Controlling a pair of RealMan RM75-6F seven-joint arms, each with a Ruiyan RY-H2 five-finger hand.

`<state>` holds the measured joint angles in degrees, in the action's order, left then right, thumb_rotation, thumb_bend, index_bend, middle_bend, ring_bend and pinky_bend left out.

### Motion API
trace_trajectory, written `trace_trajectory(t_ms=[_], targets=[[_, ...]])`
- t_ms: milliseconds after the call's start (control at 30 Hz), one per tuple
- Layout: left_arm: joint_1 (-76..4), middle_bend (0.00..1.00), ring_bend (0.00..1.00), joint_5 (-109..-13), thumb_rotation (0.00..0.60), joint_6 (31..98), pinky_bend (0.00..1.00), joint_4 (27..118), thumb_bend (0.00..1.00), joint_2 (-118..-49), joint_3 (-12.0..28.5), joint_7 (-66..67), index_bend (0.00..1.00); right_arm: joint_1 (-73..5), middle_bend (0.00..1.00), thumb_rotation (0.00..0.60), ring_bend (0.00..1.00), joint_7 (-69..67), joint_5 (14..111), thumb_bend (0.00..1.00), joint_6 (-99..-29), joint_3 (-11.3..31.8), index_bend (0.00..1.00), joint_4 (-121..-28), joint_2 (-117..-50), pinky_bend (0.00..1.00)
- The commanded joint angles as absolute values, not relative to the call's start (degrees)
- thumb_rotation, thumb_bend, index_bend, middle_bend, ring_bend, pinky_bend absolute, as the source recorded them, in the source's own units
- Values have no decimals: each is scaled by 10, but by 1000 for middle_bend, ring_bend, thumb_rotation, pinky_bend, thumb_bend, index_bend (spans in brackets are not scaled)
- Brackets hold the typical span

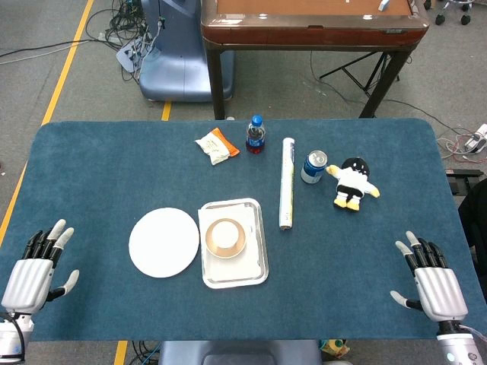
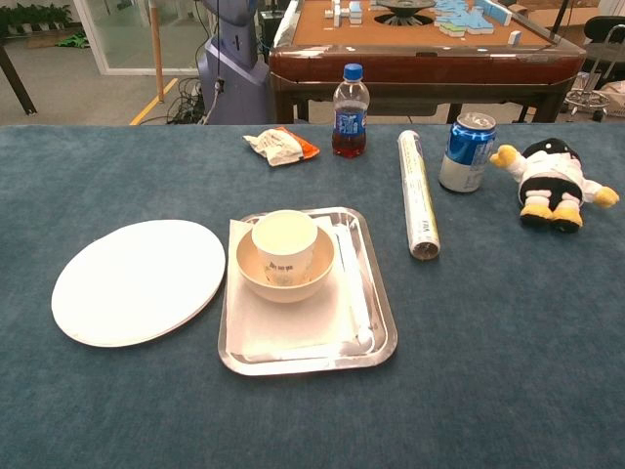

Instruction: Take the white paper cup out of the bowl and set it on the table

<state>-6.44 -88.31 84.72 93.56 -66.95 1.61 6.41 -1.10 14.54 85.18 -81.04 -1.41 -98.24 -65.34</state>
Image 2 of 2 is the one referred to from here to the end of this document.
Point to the white paper cup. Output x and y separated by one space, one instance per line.
283 234

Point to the beige bowl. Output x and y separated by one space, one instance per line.
293 294

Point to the wrapped white plastic spoon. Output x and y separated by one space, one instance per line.
352 293

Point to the white orange snack packet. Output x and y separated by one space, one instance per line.
280 146

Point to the white paper tray liner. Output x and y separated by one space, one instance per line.
283 327

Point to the plastic wrap roll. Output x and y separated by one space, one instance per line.
417 190

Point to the cola bottle blue cap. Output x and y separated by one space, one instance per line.
349 127

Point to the shiny metal tray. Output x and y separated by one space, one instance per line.
312 367

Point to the blue white soda can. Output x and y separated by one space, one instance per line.
466 156

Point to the blue grey machine base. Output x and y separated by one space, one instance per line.
234 73

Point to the white round plate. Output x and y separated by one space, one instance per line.
137 283

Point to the brown mahjong table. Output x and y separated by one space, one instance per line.
420 63

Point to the blue table cloth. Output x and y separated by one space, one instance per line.
488 342

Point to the wooden pole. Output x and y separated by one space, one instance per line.
156 49

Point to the black mahjong table centre dome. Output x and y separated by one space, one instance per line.
404 7

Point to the black white penguin plush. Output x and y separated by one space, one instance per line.
552 171

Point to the single white blue mahjong tile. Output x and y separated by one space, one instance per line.
514 37

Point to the black slanted table leg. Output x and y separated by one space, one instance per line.
17 83

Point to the black swivel stool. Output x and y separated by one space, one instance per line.
600 34

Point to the row of potted plants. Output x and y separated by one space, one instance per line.
34 17

